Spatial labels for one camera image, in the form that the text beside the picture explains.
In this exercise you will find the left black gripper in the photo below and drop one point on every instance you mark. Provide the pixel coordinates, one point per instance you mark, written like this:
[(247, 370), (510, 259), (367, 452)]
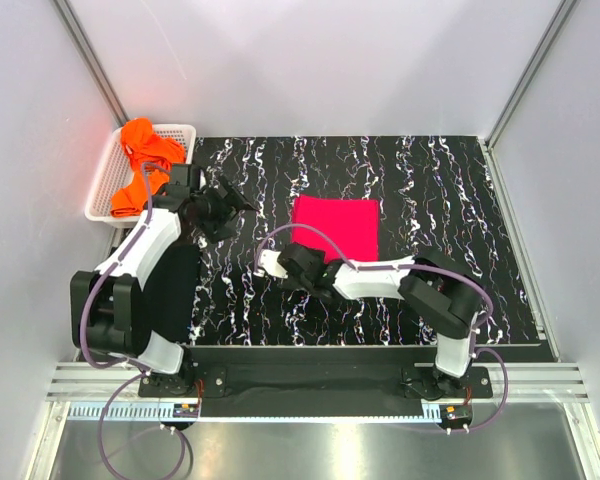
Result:
[(229, 206)]

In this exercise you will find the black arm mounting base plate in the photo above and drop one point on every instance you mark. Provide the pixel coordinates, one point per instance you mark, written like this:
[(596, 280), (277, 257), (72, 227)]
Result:
[(404, 370)]

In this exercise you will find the white plastic basket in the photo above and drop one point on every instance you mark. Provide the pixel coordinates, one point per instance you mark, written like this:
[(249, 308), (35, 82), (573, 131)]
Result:
[(114, 172)]

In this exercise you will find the folded black t shirt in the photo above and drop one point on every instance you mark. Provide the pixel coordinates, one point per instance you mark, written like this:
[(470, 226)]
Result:
[(170, 292)]

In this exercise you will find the magenta pink t shirt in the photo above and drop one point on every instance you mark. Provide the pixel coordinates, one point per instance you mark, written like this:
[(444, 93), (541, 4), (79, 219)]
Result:
[(353, 224)]

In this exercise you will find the orange t shirt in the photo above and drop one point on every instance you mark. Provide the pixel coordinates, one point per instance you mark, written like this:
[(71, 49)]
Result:
[(150, 158)]

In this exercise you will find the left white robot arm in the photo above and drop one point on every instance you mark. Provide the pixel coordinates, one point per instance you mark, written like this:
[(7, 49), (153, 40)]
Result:
[(111, 318)]

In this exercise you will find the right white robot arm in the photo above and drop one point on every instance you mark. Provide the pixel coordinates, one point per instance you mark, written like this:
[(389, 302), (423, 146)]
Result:
[(439, 290)]

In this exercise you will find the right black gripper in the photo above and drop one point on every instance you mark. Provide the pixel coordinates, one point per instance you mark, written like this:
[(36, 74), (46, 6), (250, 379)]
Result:
[(295, 284)]

